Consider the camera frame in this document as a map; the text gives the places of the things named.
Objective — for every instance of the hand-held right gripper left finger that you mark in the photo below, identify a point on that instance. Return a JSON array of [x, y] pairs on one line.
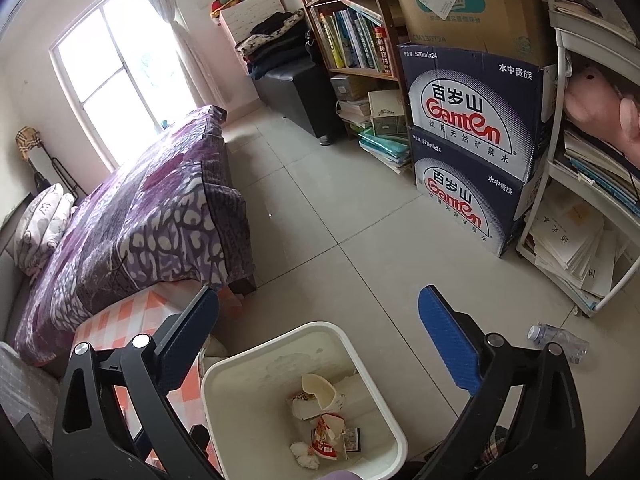
[[186, 340]]

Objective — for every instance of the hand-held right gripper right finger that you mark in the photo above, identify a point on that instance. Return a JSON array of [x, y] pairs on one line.
[[450, 340]]

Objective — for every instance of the white plastic bin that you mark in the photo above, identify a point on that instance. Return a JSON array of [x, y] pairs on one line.
[[250, 410]]

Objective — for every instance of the small dark card box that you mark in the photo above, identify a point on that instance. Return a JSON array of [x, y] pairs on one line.
[[352, 440]]

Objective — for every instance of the crushed paper cup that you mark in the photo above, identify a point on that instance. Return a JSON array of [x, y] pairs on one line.
[[320, 392]]

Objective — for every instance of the red snack wrapper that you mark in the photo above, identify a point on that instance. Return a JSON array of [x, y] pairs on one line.
[[327, 437]]

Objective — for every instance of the white tissue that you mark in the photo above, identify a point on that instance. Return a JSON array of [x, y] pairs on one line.
[[305, 455]]

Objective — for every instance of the orange checked tablecloth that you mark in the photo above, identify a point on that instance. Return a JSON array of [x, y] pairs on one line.
[[130, 317]]

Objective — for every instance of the clear plastic bottle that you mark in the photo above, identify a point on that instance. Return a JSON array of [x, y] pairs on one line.
[[557, 342]]

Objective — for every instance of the bed with purple blanket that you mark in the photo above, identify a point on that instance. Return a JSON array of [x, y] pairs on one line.
[[140, 230]]

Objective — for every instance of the blue water carton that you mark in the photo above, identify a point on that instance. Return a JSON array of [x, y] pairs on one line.
[[465, 110], [460, 200]]

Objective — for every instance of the pile of white booklets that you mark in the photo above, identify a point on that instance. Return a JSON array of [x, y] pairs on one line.
[[570, 250]]

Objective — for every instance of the grey checked cloth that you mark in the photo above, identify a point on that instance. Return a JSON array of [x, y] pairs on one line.
[[25, 380]]

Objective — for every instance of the folded white patterned quilt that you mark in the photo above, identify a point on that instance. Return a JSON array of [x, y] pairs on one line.
[[42, 225]]

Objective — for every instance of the stack of books on floor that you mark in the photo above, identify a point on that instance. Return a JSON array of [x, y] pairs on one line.
[[385, 145]]

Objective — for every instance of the black coat rack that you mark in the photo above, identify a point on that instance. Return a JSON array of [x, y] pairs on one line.
[[62, 175]]

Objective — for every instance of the leaning books in rack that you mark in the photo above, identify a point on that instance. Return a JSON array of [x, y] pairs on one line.
[[595, 165]]

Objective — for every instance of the plaid scarf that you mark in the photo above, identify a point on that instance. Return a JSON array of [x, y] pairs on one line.
[[27, 140]]

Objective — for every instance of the black bench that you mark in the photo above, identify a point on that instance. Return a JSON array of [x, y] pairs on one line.
[[300, 95]]

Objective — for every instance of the window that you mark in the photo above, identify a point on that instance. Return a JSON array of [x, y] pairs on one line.
[[120, 75]]

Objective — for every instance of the pink plush toy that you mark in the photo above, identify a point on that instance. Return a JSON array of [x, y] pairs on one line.
[[595, 105]]

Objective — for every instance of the white metal rack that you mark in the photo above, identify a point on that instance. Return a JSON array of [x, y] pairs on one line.
[[560, 85]]

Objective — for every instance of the white curtain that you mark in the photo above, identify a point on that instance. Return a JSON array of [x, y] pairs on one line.
[[192, 55]]

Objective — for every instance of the stack of folded clothes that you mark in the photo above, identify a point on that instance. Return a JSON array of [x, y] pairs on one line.
[[272, 47]]

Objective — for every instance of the brown cardboard box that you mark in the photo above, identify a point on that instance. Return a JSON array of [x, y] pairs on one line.
[[475, 15]]

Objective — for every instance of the pink white dresser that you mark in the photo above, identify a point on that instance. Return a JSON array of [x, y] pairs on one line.
[[250, 15]]

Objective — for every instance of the colourful plush toy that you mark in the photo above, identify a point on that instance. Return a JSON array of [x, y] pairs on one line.
[[224, 2]]

